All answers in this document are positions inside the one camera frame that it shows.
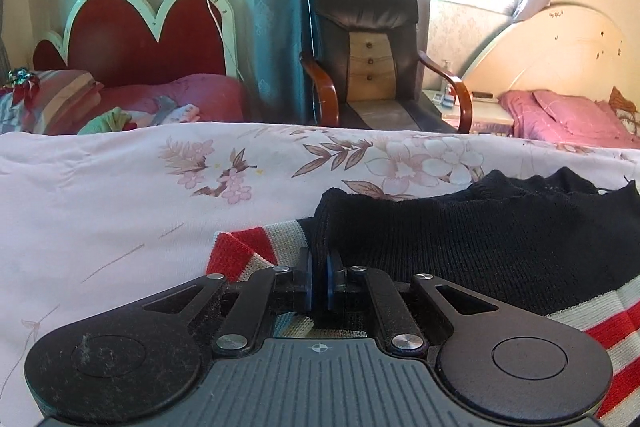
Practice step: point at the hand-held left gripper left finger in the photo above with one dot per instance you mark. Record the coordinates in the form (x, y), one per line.
(307, 279)

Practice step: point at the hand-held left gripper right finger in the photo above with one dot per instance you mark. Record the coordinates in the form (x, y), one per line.
(331, 281)

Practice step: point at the striped knit sweater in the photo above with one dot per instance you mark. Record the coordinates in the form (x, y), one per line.
(475, 237)

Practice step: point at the pile of small clothes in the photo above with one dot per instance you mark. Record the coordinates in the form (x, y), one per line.
(115, 121)

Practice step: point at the floral bed sheet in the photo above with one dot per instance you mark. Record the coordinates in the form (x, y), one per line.
(125, 207)

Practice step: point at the dark red pillow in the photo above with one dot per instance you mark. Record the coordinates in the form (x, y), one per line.
(210, 97)

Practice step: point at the white nightstand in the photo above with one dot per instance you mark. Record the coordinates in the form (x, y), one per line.
(485, 112)

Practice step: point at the clear pump bottle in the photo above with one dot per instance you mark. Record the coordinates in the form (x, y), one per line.
(446, 77)

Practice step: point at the black leather armchair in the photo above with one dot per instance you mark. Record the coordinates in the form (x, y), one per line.
(365, 17)

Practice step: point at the blue sheer curtain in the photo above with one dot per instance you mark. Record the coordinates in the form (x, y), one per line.
(280, 7)

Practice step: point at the pink pillow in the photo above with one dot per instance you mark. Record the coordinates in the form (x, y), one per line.
(565, 117)

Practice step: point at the red heart-shaped headboard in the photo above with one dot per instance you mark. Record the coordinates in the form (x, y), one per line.
(125, 42)

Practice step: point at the striped pillow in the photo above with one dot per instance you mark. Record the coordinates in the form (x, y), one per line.
(55, 102)

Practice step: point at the cream round headboard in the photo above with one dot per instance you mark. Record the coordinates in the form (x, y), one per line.
(560, 57)

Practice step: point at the brown patterned pillow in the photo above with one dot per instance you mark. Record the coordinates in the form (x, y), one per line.
(625, 112)

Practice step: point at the colourful toy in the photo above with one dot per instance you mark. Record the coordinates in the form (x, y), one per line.
(20, 77)

